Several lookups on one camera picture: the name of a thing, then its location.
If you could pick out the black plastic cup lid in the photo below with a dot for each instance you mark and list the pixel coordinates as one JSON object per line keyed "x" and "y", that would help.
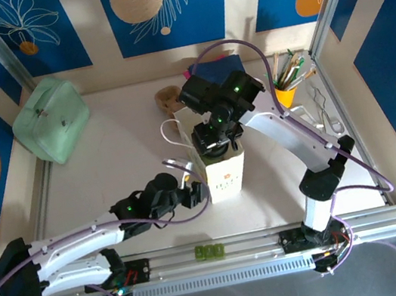
{"x": 217, "y": 151}

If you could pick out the white floral paper bag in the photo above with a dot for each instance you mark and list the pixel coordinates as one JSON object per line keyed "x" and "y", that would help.
{"x": 227, "y": 181}

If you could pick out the navy blue napkin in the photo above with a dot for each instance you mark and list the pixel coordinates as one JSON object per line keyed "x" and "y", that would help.
{"x": 222, "y": 65}

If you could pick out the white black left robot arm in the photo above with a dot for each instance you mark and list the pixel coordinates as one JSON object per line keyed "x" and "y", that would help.
{"x": 76, "y": 242}

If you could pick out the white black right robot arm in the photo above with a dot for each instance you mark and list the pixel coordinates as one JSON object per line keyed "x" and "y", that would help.
{"x": 283, "y": 133}

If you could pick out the pink napkin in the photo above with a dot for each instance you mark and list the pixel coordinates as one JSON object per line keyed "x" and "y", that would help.
{"x": 187, "y": 75}

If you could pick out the brown pulp cup carrier stack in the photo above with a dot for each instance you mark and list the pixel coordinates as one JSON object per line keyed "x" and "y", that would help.
{"x": 168, "y": 97}

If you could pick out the small green block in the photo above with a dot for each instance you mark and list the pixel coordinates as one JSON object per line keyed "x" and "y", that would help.
{"x": 199, "y": 253}
{"x": 219, "y": 250}
{"x": 209, "y": 251}

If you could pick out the green plastic stirrer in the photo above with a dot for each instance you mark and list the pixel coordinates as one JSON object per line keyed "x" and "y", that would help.
{"x": 273, "y": 81}

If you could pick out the plain wooden stirrer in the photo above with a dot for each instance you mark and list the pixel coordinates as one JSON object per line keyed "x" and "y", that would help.
{"x": 276, "y": 65}

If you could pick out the yellow holder cup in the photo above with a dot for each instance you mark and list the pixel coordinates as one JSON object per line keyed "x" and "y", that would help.
{"x": 286, "y": 98}

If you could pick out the green tipped stirrer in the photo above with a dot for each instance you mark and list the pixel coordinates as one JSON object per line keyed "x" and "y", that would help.
{"x": 286, "y": 63}

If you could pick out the metal tongs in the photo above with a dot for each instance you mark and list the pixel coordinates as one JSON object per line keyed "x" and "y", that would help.
{"x": 323, "y": 110}

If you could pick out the mint green zip pouch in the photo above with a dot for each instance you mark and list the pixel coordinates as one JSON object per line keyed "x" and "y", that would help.
{"x": 51, "y": 120}

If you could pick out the long aluminium base rail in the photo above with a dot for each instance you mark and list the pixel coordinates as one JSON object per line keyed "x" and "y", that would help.
{"x": 240, "y": 259}

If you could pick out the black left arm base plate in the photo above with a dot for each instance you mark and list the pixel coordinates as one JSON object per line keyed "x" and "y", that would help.
{"x": 139, "y": 271}

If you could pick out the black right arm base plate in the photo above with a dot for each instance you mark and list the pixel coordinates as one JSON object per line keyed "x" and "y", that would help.
{"x": 291, "y": 242}

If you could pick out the aluminium side rail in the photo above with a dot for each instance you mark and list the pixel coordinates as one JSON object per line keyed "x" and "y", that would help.
{"x": 41, "y": 206}
{"x": 339, "y": 100}

